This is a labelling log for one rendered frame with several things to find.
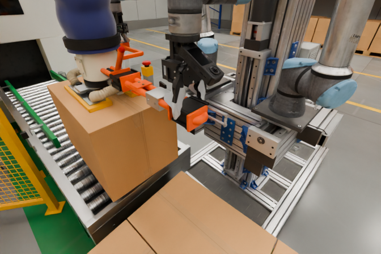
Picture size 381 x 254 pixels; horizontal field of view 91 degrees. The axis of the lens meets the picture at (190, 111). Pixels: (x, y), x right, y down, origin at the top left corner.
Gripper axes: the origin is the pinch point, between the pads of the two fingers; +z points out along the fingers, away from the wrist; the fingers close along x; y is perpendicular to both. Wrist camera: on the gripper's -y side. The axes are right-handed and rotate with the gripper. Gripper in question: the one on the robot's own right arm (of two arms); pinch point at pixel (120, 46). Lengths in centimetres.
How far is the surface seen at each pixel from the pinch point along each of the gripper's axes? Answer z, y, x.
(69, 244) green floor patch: 119, 19, -74
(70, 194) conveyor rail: 60, 35, -59
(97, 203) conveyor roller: 65, 46, -51
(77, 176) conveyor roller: 65, 19, -52
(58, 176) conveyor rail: 60, 17, -61
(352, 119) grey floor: 121, 129, 255
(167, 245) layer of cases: 64, 87, -37
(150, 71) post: 23.7, -2.8, 22.2
